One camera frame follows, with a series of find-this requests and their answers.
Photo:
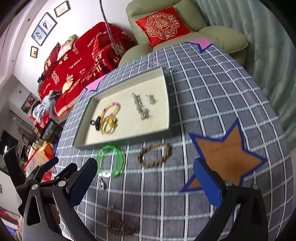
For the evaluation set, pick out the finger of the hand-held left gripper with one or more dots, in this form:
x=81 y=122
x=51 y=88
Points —
x=49 y=163
x=67 y=171

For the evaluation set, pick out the pile of grey clothes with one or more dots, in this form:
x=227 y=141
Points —
x=44 y=109

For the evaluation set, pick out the red covered sofa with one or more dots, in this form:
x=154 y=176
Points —
x=85 y=53

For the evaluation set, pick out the red printed pillow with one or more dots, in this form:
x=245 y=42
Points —
x=52 y=58

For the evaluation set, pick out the small black picture frame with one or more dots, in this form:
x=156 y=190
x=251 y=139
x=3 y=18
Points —
x=34 y=52

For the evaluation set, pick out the white photo pillow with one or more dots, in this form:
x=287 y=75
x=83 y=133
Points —
x=67 y=45

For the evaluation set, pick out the green armchair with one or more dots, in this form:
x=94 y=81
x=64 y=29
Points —
x=219 y=37

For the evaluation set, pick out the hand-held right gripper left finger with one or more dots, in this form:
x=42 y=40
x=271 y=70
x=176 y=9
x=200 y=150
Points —
x=83 y=179

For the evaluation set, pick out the silver charm keyring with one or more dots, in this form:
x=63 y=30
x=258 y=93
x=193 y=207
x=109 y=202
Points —
x=101 y=183

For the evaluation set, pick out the black picture box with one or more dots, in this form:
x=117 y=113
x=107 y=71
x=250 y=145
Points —
x=52 y=132

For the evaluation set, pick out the long silver hair clip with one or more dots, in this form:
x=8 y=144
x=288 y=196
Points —
x=140 y=109

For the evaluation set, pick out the black photo frame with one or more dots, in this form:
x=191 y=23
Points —
x=39 y=37
x=47 y=23

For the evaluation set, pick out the green plastic bangle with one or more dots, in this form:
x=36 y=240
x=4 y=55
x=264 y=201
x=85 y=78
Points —
x=121 y=160

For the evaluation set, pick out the orange red shopping bag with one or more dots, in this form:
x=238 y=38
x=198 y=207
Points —
x=39 y=155

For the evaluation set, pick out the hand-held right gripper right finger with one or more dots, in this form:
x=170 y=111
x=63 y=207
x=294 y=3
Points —
x=208 y=184

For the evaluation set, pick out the black hair clip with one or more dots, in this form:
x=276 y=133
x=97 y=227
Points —
x=97 y=122

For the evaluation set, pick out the red embroidered cushion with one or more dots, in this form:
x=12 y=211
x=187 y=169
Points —
x=161 y=25

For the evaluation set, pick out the white shallow tray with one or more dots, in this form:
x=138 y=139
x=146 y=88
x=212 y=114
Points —
x=143 y=81

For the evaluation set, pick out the black certificate frame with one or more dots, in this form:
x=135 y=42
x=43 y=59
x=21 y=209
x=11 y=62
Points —
x=62 y=8

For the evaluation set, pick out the pale green curtain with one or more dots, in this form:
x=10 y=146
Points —
x=261 y=46

